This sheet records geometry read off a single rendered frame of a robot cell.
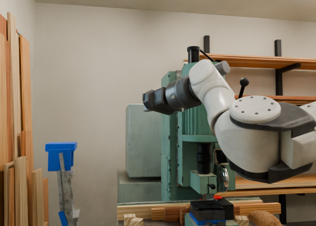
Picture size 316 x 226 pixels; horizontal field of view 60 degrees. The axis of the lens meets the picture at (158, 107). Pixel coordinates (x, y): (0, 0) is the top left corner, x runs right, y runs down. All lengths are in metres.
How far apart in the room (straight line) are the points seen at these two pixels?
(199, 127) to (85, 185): 2.50
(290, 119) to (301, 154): 0.06
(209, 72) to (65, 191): 1.21
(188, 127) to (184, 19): 2.74
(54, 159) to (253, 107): 1.33
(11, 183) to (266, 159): 1.76
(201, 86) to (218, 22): 3.23
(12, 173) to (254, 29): 3.26
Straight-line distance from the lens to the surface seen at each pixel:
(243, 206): 1.22
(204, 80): 0.62
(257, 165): 0.48
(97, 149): 3.34
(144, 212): 1.14
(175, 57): 3.51
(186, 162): 1.21
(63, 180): 1.64
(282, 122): 0.44
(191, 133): 1.06
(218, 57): 3.13
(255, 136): 0.45
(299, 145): 0.45
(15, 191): 2.10
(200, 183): 1.09
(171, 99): 0.74
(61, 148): 1.64
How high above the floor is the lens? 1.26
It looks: 4 degrees up
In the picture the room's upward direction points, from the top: straight up
